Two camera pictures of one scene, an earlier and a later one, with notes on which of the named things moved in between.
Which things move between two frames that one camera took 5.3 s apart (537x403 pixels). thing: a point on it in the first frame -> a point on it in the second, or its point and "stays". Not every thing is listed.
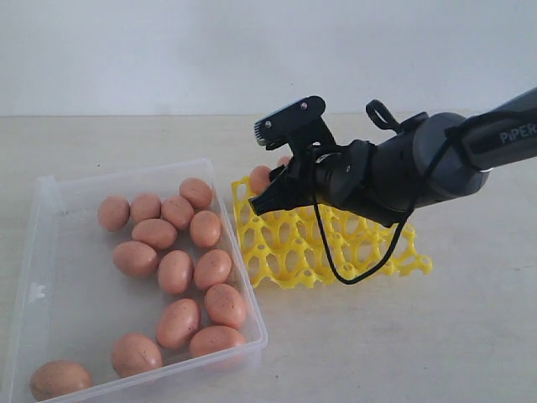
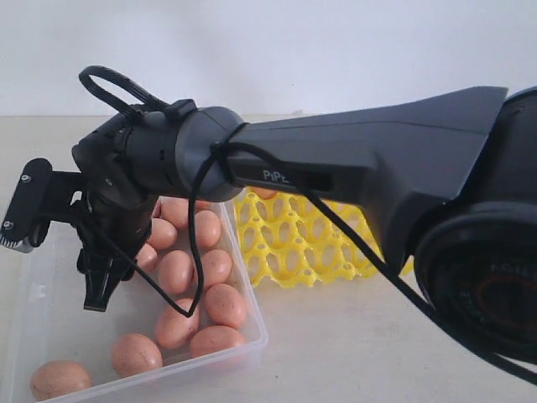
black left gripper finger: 274,173 -> 127,271
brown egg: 58,376 stays
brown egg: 135,353 stays
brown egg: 205,228 stays
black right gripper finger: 289,191 -> 103,272
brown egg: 175,272 stays
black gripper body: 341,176 -> 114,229
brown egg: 179,320 stays
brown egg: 211,268 stays
